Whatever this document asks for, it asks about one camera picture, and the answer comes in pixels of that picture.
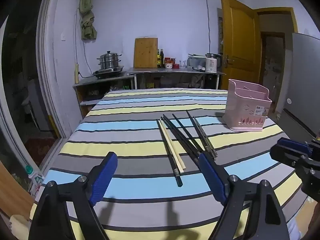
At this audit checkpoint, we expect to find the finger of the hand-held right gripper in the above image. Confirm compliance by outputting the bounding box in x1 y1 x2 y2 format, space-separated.
270 137 320 202

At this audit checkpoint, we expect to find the yellow wooden door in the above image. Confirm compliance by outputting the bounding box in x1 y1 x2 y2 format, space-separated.
220 0 263 90

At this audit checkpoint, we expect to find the white electric kettle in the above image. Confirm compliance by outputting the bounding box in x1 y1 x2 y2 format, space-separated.
205 53 222 73

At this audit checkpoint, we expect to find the plastic bottle with green cap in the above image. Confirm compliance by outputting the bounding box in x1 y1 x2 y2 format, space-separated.
25 164 44 180

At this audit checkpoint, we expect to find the stainless steel steamer pot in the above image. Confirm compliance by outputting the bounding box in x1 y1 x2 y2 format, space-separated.
97 51 123 70

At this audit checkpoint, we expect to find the low stainless steel shelf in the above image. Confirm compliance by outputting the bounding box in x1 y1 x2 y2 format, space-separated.
73 72 135 119

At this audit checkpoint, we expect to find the clear plastic food container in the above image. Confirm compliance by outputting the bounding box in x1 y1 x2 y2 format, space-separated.
187 54 207 70

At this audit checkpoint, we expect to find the beige wooden chopstick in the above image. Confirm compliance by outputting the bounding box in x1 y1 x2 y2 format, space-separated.
159 120 187 174

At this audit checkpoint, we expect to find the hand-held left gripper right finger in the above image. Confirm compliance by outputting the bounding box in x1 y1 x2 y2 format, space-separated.
198 151 290 240

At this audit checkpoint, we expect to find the black induction cooker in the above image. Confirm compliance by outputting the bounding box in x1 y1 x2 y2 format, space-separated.
92 66 125 79

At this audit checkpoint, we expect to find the pink plastic utensil holder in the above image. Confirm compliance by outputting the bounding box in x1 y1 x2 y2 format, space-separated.
223 79 272 132

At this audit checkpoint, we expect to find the dark chopstick with metal end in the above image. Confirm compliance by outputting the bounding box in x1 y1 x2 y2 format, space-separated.
186 110 216 161
192 116 218 157

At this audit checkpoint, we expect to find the striped tablecloth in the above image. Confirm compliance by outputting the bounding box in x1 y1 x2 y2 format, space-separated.
29 88 313 240

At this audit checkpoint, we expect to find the sliding glass door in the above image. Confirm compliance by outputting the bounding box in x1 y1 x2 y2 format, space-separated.
0 0 64 180

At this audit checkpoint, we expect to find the wall cable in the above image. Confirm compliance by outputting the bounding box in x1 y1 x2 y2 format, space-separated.
205 0 212 54

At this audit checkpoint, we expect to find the black chopstick with silver band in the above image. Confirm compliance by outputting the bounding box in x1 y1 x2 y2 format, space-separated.
156 119 183 187

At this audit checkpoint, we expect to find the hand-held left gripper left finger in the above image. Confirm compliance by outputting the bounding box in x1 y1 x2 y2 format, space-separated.
28 151 118 240

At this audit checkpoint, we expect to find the stainless steel kitchen table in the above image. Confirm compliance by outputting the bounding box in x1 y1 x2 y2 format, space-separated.
127 67 226 90

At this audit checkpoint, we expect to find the plain black chopstick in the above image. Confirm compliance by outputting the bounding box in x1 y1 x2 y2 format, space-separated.
163 114 203 157
172 114 204 153
161 116 202 162

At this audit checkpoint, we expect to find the grey refrigerator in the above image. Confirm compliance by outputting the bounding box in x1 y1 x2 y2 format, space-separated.
282 32 320 140

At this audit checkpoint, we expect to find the green curtain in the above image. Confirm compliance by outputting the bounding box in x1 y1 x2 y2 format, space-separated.
79 0 97 40

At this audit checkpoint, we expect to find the wooden cutting board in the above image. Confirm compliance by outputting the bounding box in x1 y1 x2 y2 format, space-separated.
133 38 159 68

